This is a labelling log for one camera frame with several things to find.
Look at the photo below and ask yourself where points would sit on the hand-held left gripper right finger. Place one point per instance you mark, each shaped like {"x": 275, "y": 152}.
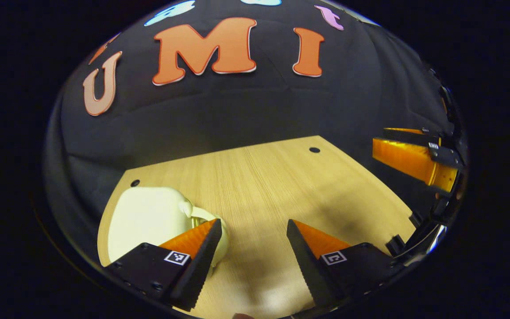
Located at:
{"x": 308, "y": 266}

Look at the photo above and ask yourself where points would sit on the cream yellow suitcase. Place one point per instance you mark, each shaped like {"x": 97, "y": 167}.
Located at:
{"x": 148, "y": 217}

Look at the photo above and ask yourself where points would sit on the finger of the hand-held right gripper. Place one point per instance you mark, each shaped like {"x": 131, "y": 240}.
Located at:
{"x": 447, "y": 156}
{"x": 410, "y": 135}

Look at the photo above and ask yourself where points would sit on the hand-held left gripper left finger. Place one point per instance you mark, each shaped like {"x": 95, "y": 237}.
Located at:
{"x": 202, "y": 270}

